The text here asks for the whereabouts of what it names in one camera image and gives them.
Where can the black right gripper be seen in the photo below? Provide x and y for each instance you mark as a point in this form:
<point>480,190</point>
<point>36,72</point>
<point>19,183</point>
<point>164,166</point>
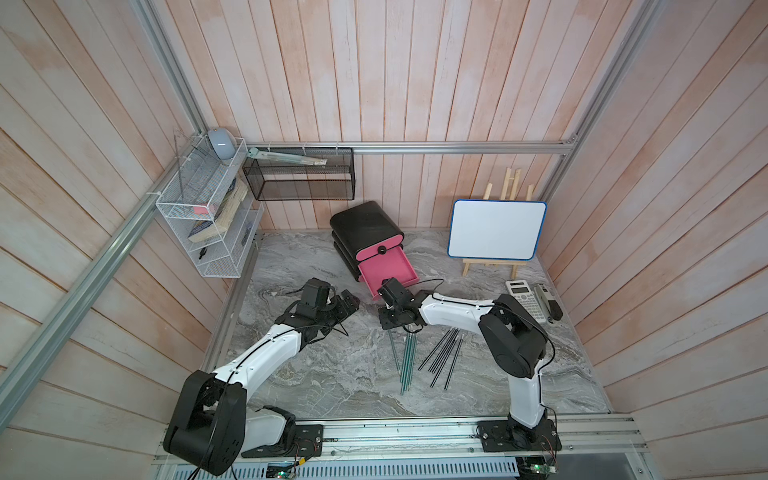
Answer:
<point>383,319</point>

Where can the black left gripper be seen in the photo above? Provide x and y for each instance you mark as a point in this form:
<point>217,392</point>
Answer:
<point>343,311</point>

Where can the black drawer cabinet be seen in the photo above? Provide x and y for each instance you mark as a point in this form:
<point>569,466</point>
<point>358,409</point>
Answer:
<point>359,227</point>

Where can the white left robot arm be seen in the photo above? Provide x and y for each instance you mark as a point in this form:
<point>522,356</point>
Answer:
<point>211,425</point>

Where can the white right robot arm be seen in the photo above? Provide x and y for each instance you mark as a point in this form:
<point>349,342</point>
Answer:
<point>514,338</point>

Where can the green pencil bundle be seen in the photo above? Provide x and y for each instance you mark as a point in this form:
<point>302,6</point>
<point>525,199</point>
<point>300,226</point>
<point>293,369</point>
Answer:
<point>407,363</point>

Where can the black pencil bundle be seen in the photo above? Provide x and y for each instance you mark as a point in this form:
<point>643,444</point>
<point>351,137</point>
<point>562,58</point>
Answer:
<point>437,358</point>

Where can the white calculator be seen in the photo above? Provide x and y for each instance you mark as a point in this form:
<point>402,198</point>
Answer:
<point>526,297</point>

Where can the wooden easel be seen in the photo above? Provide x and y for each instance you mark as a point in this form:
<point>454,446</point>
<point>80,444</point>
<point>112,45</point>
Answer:
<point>510,191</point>

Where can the book on shelf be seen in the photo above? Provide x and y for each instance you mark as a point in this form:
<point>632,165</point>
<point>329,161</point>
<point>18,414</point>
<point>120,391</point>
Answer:
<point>224,216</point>

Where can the black stapler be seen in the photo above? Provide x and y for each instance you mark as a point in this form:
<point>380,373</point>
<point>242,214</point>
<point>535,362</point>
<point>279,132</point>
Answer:
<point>548,303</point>

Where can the grey computer mouse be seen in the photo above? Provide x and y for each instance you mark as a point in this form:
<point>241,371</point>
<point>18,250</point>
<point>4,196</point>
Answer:
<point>223,143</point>

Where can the white board with blue frame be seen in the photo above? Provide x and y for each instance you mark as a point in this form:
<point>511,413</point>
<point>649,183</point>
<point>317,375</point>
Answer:
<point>496,229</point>

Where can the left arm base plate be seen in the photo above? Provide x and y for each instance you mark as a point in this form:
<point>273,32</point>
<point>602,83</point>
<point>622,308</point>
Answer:
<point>304,441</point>

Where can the black wire mesh basket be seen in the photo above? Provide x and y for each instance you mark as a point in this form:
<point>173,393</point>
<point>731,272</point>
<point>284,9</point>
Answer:
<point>272,181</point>

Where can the white wire mesh shelf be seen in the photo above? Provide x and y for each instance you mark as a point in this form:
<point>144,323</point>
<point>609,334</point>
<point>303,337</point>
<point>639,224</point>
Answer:
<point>200,178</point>

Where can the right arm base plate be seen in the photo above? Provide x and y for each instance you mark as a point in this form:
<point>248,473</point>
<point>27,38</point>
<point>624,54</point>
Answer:
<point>511,436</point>

